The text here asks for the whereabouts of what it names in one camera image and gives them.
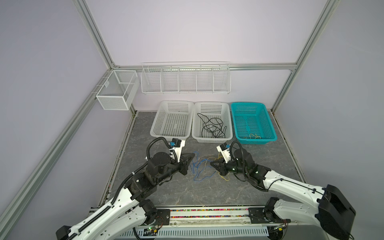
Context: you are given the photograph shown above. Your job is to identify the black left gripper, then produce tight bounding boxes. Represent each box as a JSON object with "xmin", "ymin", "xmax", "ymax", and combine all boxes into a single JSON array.
[{"xmin": 156, "ymin": 152, "xmax": 195, "ymax": 185}]

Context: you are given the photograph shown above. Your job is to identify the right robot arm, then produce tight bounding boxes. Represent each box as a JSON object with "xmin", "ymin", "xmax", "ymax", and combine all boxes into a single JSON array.
[{"xmin": 210, "ymin": 141, "xmax": 356, "ymax": 240}]

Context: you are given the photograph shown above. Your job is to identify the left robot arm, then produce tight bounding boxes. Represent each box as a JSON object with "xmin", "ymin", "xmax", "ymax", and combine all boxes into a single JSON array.
[{"xmin": 56, "ymin": 137, "xmax": 195, "ymax": 240}]

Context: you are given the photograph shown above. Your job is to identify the white plastic basket left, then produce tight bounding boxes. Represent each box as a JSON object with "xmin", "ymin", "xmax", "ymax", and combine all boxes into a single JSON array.
[{"xmin": 150, "ymin": 101, "xmax": 194, "ymax": 141}]

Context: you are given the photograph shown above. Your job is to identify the white plastic basket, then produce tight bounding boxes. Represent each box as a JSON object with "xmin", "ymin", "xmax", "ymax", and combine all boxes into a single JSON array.
[
  {"xmin": 150, "ymin": 101, "xmax": 194, "ymax": 141},
  {"xmin": 192, "ymin": 102, "xmax": 233, "ymax": 144}
]

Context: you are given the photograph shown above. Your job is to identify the white plastic basket middle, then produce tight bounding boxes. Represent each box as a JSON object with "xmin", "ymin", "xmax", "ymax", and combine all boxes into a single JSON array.
[{"xmin": 192, "ymin": 102, "xmax": 233, "ymax": 144}]

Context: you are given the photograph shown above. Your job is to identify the teal plastic basket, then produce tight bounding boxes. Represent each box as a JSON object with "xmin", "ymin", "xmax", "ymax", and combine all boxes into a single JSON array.
[{"xmin": 231, "ymin": 102, "xmax": 278, "ymax": 145}]

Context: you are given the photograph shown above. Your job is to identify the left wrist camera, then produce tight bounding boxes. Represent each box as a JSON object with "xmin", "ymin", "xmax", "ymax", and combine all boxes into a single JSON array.
[{"xmin": 170, "ymin": 138, "xmax": 186, "ymax": 163}]

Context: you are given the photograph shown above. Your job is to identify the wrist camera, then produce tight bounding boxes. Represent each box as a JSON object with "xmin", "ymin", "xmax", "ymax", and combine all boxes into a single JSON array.
[
  {"xmin": 170, "ymin": 138, "xmax": 186, "ymax": 163},
  {"xmin": 217, "ymin": 143, "xmax": 231, "ymax": 163}
]

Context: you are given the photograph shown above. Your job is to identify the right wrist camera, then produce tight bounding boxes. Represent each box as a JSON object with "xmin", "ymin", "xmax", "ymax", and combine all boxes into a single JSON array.
[{"xmin": 217, "ymin": 143, "xmax": 231, "ymax": 163}]

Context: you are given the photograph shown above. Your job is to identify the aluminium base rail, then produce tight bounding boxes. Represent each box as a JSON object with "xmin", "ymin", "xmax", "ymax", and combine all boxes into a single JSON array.
[{"xmin": 89, "ymin": 204, "xmax": 319, "ymax": 230}]

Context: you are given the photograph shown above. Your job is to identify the white vented cable duct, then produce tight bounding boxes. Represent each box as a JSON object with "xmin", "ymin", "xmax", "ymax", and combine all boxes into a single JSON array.
[{"xmin": 117, "ymin": 226, "xmax": 269, "ymax": 240}]

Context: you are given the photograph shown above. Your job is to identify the white wire wall shelf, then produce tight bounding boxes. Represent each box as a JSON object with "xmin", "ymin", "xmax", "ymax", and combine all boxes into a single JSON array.
[{"xmin": 141, "ymin": 62, "xmax": 232, "ymax": 95}]

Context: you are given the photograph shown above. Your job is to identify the white mesh wall box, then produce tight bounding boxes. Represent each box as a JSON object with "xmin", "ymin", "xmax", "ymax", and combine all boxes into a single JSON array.
[{"xmin": 96, "ymin": 70, "xmax": 140, "ymax": 111}]

